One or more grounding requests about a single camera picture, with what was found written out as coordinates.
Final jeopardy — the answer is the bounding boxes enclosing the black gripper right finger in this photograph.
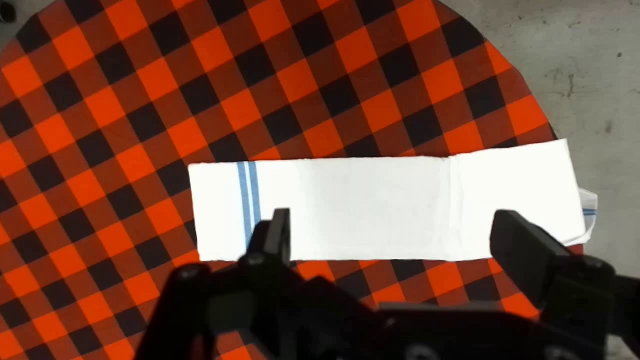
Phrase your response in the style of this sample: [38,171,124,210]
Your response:
[375,210,640,360]

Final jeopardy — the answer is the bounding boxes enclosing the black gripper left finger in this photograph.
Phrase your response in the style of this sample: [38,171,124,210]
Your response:
[135,207,375,360]

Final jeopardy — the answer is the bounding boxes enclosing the white towel with blue stripes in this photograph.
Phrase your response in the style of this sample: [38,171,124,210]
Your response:
[188,141,597,262]

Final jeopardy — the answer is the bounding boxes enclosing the red black plaid tablecloth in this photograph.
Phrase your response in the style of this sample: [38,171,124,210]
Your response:
[0,0,554,360]

